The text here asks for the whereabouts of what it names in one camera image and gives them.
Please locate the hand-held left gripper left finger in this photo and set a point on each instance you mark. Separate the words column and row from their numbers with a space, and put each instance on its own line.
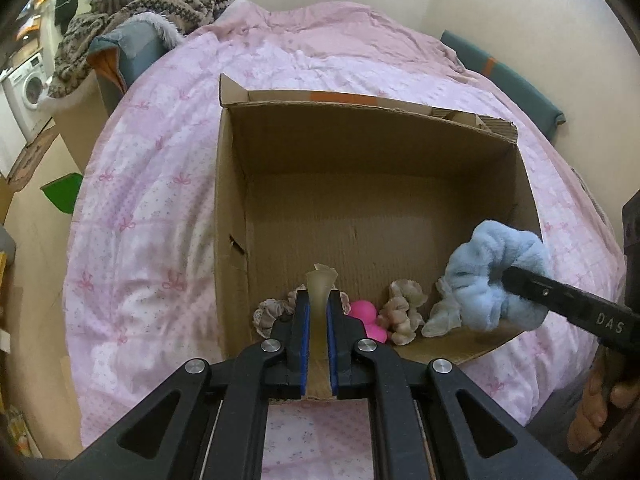
column 304, row 350

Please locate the teal cushion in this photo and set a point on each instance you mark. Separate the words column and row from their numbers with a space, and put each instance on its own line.
column 505, row 77

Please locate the black hanging garment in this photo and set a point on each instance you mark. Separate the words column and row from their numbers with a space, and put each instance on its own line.
column 67, row 4

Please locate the pink squishy toy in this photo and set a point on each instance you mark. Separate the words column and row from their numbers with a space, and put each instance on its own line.
column 367, row 317

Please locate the patterned knit blanket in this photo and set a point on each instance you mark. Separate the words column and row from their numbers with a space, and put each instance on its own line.
column 165, row 0

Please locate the patterned floor mat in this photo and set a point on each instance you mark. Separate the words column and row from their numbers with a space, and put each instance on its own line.
column 31, row 156

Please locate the green bag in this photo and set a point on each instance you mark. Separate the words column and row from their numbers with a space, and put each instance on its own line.
column 62, row 194

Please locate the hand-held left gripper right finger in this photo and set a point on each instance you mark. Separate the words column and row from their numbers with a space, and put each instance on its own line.
column 334, row 350

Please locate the cream ruffled scrunchie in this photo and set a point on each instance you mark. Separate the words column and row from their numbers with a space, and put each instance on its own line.
column 402, row 310

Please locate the white washing machine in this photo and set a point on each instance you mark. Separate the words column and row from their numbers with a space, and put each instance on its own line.
column 22, row 92

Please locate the light blue plush scrunchie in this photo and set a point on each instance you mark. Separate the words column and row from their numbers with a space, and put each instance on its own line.
column 480, row 270

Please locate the person's right hand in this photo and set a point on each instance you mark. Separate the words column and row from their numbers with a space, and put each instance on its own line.
column 595, row 405

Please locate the brown cardboard box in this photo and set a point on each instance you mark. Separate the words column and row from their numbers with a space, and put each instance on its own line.
column 360, row 200

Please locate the brown lace scrunchie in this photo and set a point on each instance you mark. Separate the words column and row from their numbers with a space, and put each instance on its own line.
column 267, row 310

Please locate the pink printed duvet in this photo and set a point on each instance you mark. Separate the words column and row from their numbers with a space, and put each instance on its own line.
column 165, row 210

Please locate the person's grey trouser leg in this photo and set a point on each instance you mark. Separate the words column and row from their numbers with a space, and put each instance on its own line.
column 552, row 410

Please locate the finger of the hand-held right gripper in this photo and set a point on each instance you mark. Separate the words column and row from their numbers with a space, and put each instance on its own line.
column 545, row 294

